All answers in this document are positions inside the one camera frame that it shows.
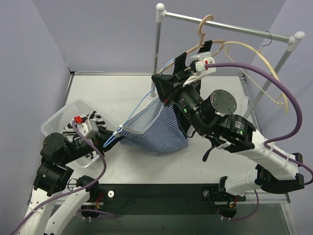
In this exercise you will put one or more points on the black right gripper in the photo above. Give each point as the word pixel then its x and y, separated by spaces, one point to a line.
pixel 171 87

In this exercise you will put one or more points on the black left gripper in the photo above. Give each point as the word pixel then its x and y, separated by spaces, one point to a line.
pixel 101 140

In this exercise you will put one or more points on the light blue wire hanger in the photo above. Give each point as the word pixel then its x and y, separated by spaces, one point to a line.
pixel 150 95

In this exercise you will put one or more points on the black white striped tank top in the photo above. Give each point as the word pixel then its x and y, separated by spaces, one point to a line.
pixel 78 147

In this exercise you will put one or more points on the blue white striped tank top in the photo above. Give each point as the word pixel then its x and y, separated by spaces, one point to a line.
pixel 154 129

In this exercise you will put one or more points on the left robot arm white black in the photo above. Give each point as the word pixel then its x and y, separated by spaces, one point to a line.
pixel 50 209

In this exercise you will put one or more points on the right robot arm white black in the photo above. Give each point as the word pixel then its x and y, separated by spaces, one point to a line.
pixel 214 119

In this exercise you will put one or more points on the tan wooden hanger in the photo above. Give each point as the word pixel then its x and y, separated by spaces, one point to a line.
pixel 200 44

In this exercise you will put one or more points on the white perforated plastic basket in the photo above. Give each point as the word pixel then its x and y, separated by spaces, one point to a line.
pixel 58 117

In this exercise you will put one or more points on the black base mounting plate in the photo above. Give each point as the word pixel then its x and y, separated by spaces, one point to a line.
pixel 159 199

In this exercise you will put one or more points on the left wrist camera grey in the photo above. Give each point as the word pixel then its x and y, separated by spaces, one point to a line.
pixel 87 127

